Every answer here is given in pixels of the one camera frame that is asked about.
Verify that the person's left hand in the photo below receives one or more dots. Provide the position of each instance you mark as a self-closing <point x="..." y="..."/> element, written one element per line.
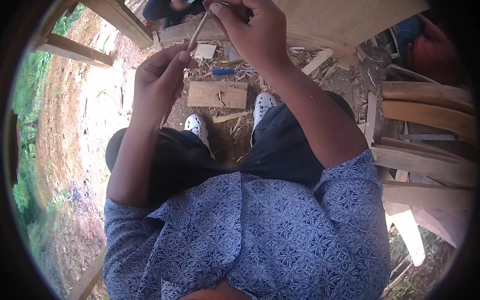
<point x="153" y="86"/>

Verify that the person's right hand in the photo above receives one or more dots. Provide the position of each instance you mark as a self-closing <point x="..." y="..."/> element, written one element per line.
<point x="258" y="33"/>

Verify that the thin wooden stick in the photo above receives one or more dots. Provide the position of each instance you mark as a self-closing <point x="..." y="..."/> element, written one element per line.
<point x="197" y="32"/>

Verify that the small grey wood piece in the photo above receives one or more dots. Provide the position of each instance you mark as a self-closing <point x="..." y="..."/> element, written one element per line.
<point x="231" y="53"/>

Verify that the small pale wood block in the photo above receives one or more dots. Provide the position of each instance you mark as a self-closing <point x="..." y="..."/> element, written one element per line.
<point x="205" y="51"/>

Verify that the flat wooden board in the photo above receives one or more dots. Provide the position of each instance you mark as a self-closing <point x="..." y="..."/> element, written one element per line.
<point x="215" y="95"/>

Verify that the pale wooden strip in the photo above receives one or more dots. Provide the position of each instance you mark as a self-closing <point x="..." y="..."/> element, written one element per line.
<point x="318" y="61"/>

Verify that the thick wooden beam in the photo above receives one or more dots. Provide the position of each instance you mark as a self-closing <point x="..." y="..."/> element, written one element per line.
<point x="120" y="18"/>

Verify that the large plywood panel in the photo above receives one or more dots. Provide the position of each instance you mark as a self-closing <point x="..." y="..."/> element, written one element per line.
<point x="337" y="18"/>

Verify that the thin wood sliver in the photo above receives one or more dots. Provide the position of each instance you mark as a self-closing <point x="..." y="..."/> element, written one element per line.
<point x="229" y="117"/>

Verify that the slanted wooden beam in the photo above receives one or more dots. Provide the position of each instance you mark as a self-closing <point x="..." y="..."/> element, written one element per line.
<point x="75" y="50"/>

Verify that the person's legs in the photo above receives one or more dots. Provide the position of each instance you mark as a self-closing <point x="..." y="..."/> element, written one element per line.
<point x="281" y="150"/>

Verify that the narrow upright wood slat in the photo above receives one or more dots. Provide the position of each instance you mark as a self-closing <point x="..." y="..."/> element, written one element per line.
<point x="370" y="118"/>

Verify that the person's body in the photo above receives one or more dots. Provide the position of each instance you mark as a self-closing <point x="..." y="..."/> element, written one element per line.
<point x="255" y="240"/>

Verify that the heap of wooden planks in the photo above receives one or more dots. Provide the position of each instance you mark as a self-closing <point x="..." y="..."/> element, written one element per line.
<point x="423" y="165"/>

